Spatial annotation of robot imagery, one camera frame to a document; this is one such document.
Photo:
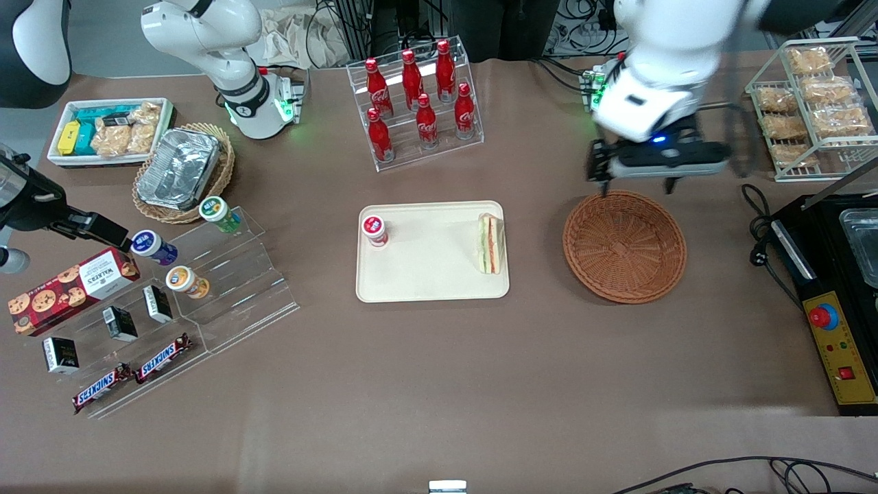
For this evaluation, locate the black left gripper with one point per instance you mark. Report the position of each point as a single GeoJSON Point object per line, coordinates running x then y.
{"type": "Point", "coordinates": [596, 162]}

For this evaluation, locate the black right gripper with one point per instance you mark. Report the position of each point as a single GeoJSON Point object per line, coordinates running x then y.
{"type": "Point", "coordinates": [33, 206]}

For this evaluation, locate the triangular sandwich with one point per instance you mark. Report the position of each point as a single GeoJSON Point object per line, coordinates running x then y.
{"type": "Point", "coordinates": [491, 243]}

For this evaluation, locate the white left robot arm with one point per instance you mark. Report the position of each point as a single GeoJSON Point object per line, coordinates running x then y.
{"type": "Point", "coordinates": [658, 41]}

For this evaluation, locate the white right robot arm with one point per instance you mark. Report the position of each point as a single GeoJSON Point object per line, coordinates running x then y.
{"type": "Point", "coordinates": [233, 68]}

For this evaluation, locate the large brown wicker basket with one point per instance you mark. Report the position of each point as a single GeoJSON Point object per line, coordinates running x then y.
{"type": "Point", "coordinates": [624, 247]}

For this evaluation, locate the small tan wicker basket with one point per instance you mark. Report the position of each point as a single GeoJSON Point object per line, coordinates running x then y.
{"type": "Point", "coordinates": [226, 171]}

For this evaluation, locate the cream plastic tray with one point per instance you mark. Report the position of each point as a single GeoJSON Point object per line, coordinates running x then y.
{"type": "Point", "coordinates": [432, 264]}

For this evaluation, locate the purple lid cup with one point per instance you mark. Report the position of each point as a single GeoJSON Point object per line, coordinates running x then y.
{"type": "Point", "coordinates": [152, 247]}

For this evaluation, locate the red cookie box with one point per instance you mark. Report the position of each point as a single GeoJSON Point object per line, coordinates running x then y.
{"type": "Point", "coordinates": [68, 291]}

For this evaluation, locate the white plastic bin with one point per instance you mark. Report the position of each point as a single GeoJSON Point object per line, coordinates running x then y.
{"type": "Point", "coordinates": [62, 161]}

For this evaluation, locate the small black box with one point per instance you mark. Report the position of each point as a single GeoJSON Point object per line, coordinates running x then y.
{"type": "Point", "coordinates": [120, 324]}
{"type": "Point", "coordinates": [158, 304]}
{"type": "Point", "coordinates": [62, 355]}

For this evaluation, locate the clear cracker pack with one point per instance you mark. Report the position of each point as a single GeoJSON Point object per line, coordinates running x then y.
{"type": "Point", "coordinates": [110, 140]}
{"type": "Point", "coordinates": [144, 130]}

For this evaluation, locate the teal snack box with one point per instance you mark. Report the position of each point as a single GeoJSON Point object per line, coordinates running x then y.
{"type": "Point", "coordinates": [86, 140]}
{"type": "Point", "coordinates": [96, 114]}

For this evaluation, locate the orange lid cup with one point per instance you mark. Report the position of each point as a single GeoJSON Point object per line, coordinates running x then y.
{"type": "Point", "coordinates": [185, 281]}

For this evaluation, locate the aluminium foil container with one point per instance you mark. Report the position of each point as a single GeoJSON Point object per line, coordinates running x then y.
{"type": "Point", "coordinates": [178, 170]}

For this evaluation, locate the yellow snack box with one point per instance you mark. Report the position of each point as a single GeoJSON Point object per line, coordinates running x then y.
{"type": "Point", "coordinates": [68, 137]}

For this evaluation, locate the green lid cup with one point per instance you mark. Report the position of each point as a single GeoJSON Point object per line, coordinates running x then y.
{"type": "Point", "coordinates": [218, 213]}

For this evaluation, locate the clear acrylic bottle rack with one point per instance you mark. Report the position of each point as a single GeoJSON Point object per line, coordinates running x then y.
{"type": "Point", "coordinates": [473, 147]}

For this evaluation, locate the snickers bar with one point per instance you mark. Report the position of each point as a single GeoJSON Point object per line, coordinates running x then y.
{"type": "Point", "coordinates": [99, 389]}
{"type": "Point", "coordinates": [163, 358]}

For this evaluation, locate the red cola bottle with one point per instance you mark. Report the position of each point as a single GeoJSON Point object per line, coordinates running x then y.
{"type": "Point", "coordinates": [445, 68]}
{"type": "Point", "coordinates": [379, 137]}
{"type": "Point", "coordinates": [411, 79]}
{"type": "Point", "coordinates": [377, 86]}
{"type": "Point", "coordinates": [426, 123]}
{"type": "Point", "coordinates": [464, 113]}

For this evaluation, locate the clear acrylic stepped display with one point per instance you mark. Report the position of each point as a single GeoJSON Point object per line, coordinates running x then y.
{"type": "Point", "coordinates": [178, 370]}
{"type": "Point", "coordinates": [254, 288]}

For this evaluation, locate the person in dark clothes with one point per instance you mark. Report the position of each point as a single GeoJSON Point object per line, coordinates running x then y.
{"type": "Point", "coordinates": [507, 27]}

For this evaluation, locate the bagged fried snack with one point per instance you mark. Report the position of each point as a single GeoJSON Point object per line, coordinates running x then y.
{"type": "Point", "coordinates": [796, 155]}
{"type": "Point", "coordinates": [842, 120]}
{"type": "Point", "coordinates": [785, 127]}
{"type": "Point", "coordinates": [808, 60]}
{"type": "Point", "coordinates": [782, 101]}
{"type": "Point", "coordinates": [826, 89]}

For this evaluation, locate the red lid cup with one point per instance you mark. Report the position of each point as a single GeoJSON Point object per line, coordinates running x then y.
{"type": "Point", "coordinates": [374, 228]}

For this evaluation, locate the black control box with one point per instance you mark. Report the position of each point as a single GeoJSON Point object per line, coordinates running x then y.
{"type": "Point", "coordinates": [816, 274]}

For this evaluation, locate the aluminium profile bar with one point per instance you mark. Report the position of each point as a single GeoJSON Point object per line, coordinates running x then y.
{"type": "Point", "coordinates": [844, 184]}

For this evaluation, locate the red emergency stop button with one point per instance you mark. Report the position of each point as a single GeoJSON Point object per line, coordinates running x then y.
{"type": "Point", "coordinates": [823, 316]}

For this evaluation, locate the steel pan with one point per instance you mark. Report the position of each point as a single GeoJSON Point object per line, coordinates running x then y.
{"type": "Point", "coordinates": [863, 240]}

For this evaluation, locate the beige cloth bag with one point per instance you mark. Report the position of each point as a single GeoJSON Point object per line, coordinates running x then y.
{"type": "Point", "coordinates": [295, 38]}

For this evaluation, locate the small white device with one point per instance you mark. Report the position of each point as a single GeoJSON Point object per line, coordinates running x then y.
{"type": "Point", "coordinates": [447, 486]}

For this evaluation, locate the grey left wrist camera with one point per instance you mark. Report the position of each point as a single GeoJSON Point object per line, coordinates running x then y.
{"type": "Point", "coordinates": [679, 167]}

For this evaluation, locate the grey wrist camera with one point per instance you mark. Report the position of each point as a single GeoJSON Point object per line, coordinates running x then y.
{"type": "Point", "coordinates": [679, 167]}
{"type": "Point", "coordinates": [12, 261]}

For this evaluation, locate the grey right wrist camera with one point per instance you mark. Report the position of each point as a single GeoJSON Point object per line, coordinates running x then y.
{"type": "Point", "coordinates": [12, 261]}

